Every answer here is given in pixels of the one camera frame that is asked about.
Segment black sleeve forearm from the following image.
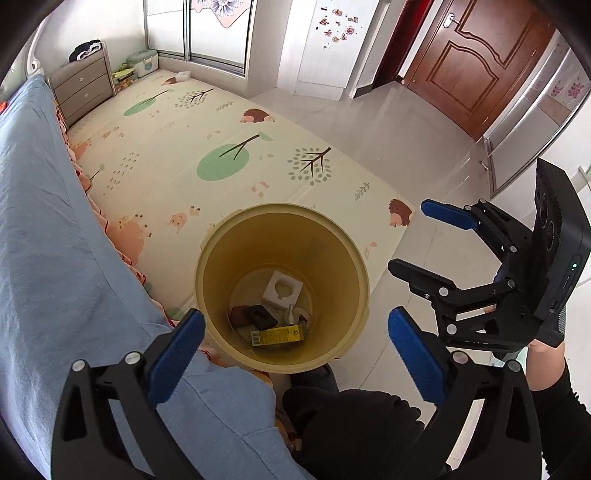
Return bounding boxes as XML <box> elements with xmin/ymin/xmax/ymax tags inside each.
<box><xmin>532</xmin><ymin>365</ymin><xmax>591</xmax><ymax>479</ymax></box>

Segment yellow plastic trash bin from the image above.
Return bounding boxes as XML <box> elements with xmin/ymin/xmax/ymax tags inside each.
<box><xmin>195</xmin><ymin>203</ymin><xmax>370</xmax><ymax>374</ymax></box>

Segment person's right hand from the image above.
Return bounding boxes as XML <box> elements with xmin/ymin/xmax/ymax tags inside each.
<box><xmin>526</xmin><ymin>340</ymin><xmax>566</xmax><ymax>391</ymax></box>

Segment blue bed sheet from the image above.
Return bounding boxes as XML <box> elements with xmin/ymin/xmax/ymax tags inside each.
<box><xmin>1</xmin><ymin>76</ymin><xmax>305</xmax><ymax>479</ymax></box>

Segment white foam packaging piece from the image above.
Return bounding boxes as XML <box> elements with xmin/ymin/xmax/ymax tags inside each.
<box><xmin>262</xmin><ymin>270</ymin><xmax>304</xmax><ymax>310</ymax></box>

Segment yellow small box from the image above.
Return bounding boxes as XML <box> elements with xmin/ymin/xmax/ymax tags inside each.
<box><xmin>250</xmin><ymin>325</ymin><xmax>304</xmax><ymax>347</ymax></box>

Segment brown wooden door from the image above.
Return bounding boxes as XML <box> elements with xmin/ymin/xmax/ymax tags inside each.
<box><xmin>405</xmin><ymin>0</ymin><xmax>555</xmax><ymax>140</ymax></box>

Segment white low cabinet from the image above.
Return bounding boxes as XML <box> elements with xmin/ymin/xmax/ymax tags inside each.
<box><xmin>276</xmin><ymin>0</ymin><xmax>380</xmax><ymax>101</ymax></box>

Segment cartoon patterned floor mat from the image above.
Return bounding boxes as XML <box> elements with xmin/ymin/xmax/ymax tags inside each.
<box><xmin>67</xmin><ymin>70</ymin><xmax>414</xmax><ymax>321</ymax></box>

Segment white sliding wardrobe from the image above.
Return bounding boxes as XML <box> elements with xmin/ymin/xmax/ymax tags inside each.
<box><xmin>143</xmin><ymin>0</ymin><xmax>253</xmax><ymax>76</ymax></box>

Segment grey bedside drawer cabinet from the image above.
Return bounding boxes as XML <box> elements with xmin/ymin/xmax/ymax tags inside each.
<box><xmin>49</xmin><ymin>42</ymin><xmax>116</xmax><ymax>127</ymax></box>

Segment green white storage box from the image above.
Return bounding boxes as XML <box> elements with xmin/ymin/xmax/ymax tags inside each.
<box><xmin>126</xmin><ymin>49</ymin><xmax>159</xmax><ymax>79</ymax></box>

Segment black clothes on cabinet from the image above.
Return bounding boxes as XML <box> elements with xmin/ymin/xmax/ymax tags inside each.
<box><xmin>68</xmin><ymin>39</ymin><xmax>102</xmax><ymax>63</ymax></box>

